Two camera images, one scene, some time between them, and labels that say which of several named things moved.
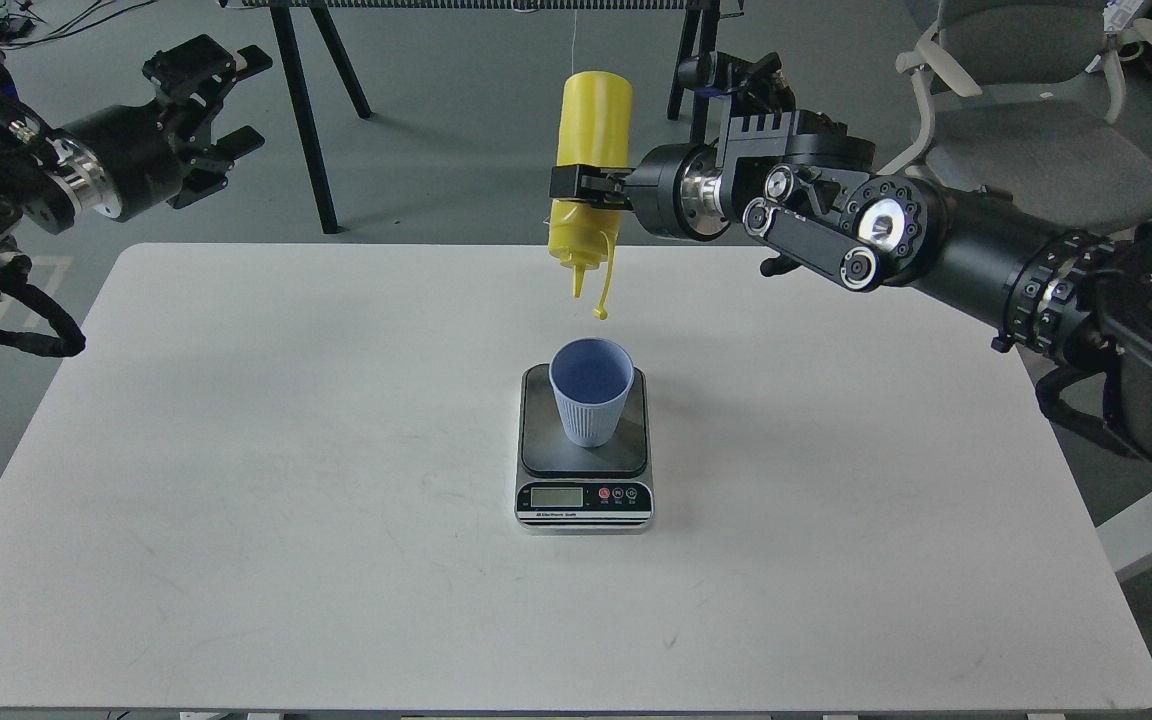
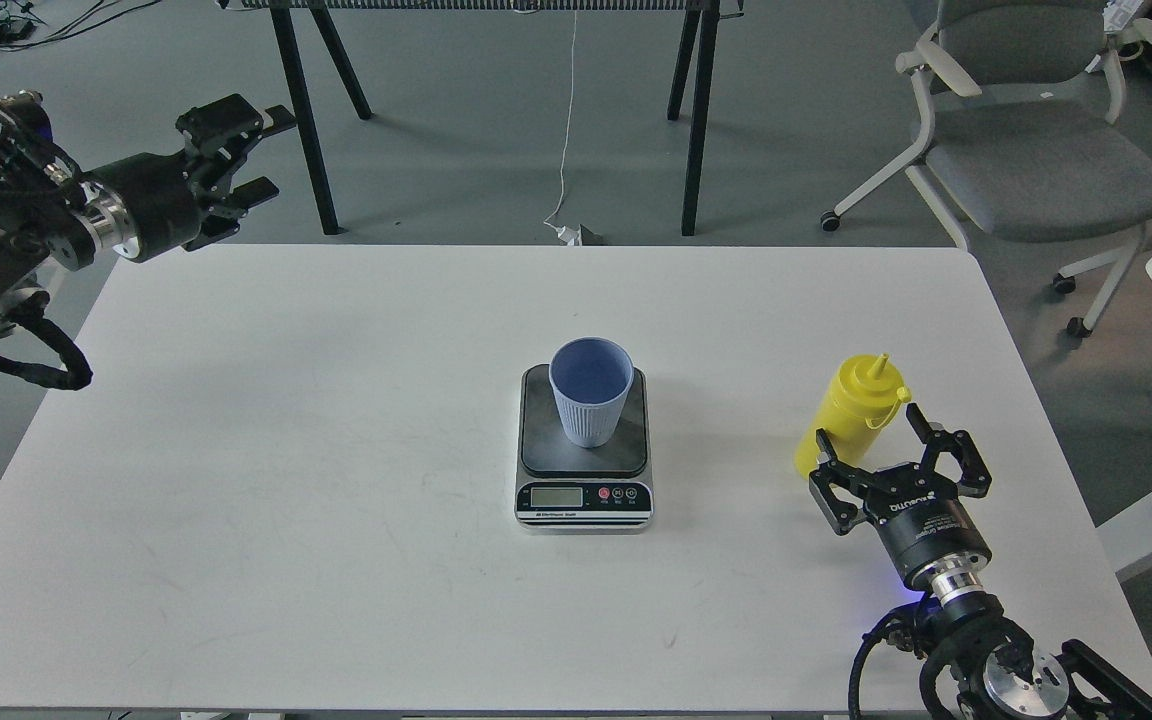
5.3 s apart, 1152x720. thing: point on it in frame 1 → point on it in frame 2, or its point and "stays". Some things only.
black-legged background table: x=696 y=52 stays
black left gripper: x=124 y=160 → x=152 y=204
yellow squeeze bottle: x=595 y=127 → x=862 y=397
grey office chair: x=1025 y=104 stays
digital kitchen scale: x=563 y=487 stays
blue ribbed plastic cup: x=591 y=378 stays
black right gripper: x=677 y=189 → x=919 y=520
